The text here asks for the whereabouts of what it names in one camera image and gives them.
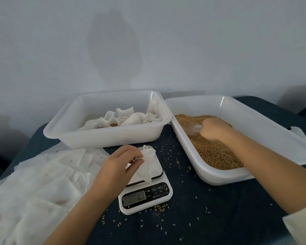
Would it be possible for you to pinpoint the person's left hand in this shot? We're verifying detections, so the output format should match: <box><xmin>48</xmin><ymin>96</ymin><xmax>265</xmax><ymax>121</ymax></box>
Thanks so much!
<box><xmin>89</xmin><ymin>145</ymin><xmax>145</xmax><ymax>201</ymax></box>

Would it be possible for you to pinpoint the white digital kitchen scale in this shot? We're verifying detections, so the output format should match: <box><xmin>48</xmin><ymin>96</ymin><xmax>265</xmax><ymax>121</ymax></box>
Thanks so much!
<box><xmin>118</xmin><ymin>161</ymin><xmax>173</xmax><ymax>215</ymax></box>

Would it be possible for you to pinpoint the person's right forearm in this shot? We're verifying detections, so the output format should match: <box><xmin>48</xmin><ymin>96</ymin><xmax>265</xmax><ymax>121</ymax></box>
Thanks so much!
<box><xmin>225</xmin><ymin>129</ymin><xmax>306</xmax><ymax>215</ymax></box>

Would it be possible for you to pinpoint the white sleeve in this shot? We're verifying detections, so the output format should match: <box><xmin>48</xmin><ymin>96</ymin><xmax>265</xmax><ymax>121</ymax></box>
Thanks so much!
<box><xmin>283</xmin><ymin>201</ymin><xmax>306</xmax><ymax>245</ymax></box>

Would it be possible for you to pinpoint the pile of white bags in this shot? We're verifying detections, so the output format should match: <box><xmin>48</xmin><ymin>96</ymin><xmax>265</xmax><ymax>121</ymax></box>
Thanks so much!
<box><xmin>0</xmin><ymin>143</ymin><xmax>113</xmax><ymax>245</ymax></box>

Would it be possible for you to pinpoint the white plastic tub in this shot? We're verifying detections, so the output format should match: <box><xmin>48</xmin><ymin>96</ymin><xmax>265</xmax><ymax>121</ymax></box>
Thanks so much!
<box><xmin>43</xmin><ymin>89</ymin><xmax>173</xmax><ymax>150</ymax></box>

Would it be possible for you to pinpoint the white tray of grain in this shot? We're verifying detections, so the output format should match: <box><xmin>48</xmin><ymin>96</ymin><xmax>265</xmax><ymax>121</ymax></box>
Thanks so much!
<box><xmin>165</xmin><ymin>95</ymin><xmax>306</xmax><ymax>186</ymax></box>

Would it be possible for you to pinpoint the person's left forearm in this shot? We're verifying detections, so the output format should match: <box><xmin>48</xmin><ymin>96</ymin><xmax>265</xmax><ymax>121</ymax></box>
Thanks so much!
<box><xmin>43</xmin><ymin>190</ymin><xmax>110</xmax><ymax>245</ymax></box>

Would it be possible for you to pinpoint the clear plastic scoop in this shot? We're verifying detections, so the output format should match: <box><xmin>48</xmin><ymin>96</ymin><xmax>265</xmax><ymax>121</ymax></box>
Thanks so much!
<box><xmin>184</xmin><ymin>124</ymin><xmax>203</xmax><ymax>136</ymax></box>

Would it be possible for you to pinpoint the person's right hand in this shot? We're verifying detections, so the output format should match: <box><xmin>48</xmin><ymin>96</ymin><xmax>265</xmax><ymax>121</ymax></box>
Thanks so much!
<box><xmin>199</xmin><ymin>118</ymin><xmax>236</xmax><ymax>143</ymax></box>

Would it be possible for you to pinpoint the white mesh bag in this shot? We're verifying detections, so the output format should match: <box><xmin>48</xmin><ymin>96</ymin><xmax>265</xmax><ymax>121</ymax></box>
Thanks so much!
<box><xmin>126</xmin><ymin>145</ymin><xmax>158</xmax><ymax>186</ymax></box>

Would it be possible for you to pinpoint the brown grain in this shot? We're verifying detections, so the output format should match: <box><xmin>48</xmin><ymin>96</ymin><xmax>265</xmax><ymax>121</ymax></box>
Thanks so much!
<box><xmin>174</xmin><ymin>114</ymin><xmax>244</xmax><ymax>171</ymax></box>

